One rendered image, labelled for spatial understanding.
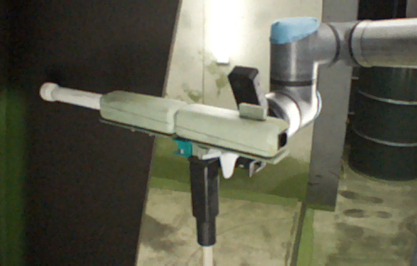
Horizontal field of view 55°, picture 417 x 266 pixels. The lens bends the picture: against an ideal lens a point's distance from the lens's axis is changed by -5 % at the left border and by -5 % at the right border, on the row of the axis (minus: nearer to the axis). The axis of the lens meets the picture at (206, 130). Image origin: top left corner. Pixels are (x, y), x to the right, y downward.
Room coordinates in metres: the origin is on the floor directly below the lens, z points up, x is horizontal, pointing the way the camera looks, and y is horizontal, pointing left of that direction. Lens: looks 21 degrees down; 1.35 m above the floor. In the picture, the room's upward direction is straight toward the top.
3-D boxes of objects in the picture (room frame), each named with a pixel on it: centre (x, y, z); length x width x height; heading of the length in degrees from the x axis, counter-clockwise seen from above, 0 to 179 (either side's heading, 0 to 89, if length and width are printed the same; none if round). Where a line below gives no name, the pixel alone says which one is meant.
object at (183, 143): (0.56, 0.03, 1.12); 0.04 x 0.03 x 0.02; 144
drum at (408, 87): (2.78, -1.34, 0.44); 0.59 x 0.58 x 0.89; 178
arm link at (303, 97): (0.79, -0.16, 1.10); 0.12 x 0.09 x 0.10; 145
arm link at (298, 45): (0.80, -0.17, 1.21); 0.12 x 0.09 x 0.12; 116
